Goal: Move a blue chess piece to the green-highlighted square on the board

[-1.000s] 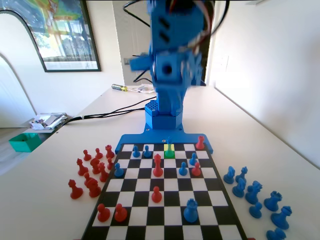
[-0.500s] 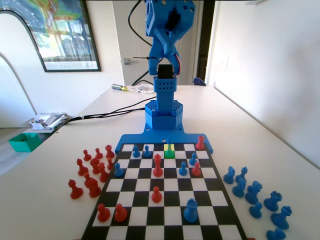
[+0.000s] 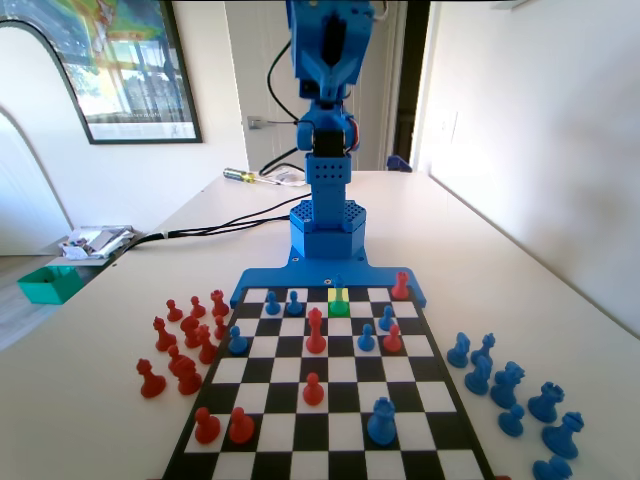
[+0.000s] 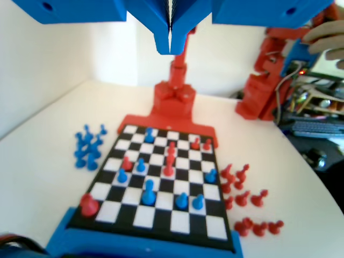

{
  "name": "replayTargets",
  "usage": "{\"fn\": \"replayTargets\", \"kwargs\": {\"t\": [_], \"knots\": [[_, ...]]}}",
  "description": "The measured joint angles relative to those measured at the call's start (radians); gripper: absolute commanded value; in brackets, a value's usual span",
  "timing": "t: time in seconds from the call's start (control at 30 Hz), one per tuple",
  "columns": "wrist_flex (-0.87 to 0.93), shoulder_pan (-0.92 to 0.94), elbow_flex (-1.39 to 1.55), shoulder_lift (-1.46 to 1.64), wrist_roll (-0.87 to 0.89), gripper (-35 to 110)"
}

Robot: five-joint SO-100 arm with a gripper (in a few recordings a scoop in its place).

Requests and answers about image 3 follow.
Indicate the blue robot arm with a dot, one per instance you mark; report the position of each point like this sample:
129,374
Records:
327,200

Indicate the red chess rook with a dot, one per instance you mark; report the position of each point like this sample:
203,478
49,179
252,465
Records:
218,305
400,287

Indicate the blue chess pawn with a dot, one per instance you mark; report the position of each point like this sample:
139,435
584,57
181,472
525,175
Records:
511,421
237,342
386,320
271,305
366,340
293,305

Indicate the red chess king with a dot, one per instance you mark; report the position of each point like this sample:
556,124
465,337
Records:
315,335

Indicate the red chess pawn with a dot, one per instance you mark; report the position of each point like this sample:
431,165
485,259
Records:
220,330
150,382
241,428
173,312
206,428
197,309
392,341
313,391

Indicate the red chess knight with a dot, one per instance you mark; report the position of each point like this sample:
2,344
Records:
189,379
190,332

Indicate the blue chess rook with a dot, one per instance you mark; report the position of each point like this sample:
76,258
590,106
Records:
545,404
381,425

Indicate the blue chess piece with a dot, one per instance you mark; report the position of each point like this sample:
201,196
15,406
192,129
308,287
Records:
551,469

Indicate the white door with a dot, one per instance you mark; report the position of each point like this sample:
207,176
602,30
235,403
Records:
250,60

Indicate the small blue printed part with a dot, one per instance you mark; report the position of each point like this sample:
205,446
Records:
399,164

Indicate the black framed poster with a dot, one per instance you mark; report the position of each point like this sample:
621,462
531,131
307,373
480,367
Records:
130,65

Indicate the pile of papers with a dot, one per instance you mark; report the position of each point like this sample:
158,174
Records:
95,242

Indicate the white arched panel black edge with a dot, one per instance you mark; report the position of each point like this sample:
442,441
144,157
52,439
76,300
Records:
25,75

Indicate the black white chessboard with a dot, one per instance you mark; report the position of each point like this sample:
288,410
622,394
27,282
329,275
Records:
340,370

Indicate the green plastic bin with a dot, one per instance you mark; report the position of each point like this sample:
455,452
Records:
47,287

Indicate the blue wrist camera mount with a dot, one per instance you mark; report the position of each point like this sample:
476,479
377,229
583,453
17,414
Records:
310,92

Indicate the blue base plate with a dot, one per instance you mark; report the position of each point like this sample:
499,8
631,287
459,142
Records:
260,280

